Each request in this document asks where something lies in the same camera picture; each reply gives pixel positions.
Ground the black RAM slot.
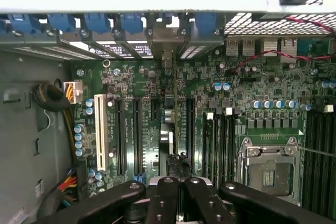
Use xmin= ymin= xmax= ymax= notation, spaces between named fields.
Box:
xmin=329 ymin=105 xmax=336 ymax=209
xmin=203 ymin=112 xmax=214 ymax=185
xmin=230 ymin=111 xmax=238 ymax=180
xmin=313 ymin=108 xmax=323 ymax=209
xmin=321 ymin=104 xmax=331 ymax=209
xmin=222 ymin=107 xmax=232 ymax=183
xmin=304 ymin=110 xmax=315 ymax=208
xmin=213 ymin=115 xmax=222 ymax=184

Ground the long black expansion slot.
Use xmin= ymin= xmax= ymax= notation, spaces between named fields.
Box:
xmin=185 ymin=97 xmax=197 ymax=171
xmin=132 ymin=97 xmax=144 ymax=175
xmin=114 ymin=97 xmax=126 ymax=177

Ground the silver CPU socket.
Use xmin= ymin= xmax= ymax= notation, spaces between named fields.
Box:
xmin=236 ymin=136 xmax=302 ymax=206

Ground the white expansion slot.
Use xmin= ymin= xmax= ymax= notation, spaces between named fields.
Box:
xmin=94 ymin=93 xmax=109 ymax=172

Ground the short black expansion slot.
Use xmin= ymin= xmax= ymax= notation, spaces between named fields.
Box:
xmin=150 ymin=97 xmax=160 ymax=120

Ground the thin steel locking lever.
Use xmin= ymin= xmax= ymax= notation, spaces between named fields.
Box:
xmin=299 ymin=146 xmax=336 ymax=156

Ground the green motherboard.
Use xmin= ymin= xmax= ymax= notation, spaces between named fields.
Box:
xmin=69 ymin=50 xmax=336 ymax=209

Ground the white power connector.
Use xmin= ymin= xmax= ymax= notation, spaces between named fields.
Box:
xmin=62 ymin=80 xmax=83 ymax=105

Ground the silver USB port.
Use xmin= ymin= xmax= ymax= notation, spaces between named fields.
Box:
xmin=226 ymin=39 xmax=241 ymax=56
xmin=241 ymin=39 xmax=256 ymax=56

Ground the small silver port block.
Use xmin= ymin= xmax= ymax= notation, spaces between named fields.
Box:
xmin=262 ymin=39 xmax=278 ymax=57

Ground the tall silver port block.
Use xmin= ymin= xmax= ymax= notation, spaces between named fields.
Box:
xmin=279 ymin=37 xmax=299 ymax=63

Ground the blue slot clip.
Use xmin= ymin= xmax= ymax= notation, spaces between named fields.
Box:
xmin=195 ymin=13 xmax=218 ymax=37
xmin=7 ymin=13 xmax=34 ymax=32
xmin=119 ymin=13 xmax=144 ymax=35
xmin=47 ymin=13 xmax=76 ymax=33
xmin=83 ymin=13 xmax=111 ymax=35

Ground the black open PC case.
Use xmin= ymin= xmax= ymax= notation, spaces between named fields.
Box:
xmin=0 ymin=8 xmax=336 ymax=224

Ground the teal serial port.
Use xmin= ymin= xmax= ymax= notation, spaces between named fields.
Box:
xmin=298 ymin=37 xmax=331 ymax=56

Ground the multicolour power wire bundle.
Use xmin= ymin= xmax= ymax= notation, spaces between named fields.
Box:
xmin=56 ymin=168 xmax=79 ymax=209

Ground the black braided cable bundle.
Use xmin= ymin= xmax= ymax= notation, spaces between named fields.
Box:
xmin=33 ymin=82 xmax=78 ymax=162

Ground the red and black wire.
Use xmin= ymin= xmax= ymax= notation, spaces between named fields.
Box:
xmin=225 ymin=16 xmax=336 ymax=74

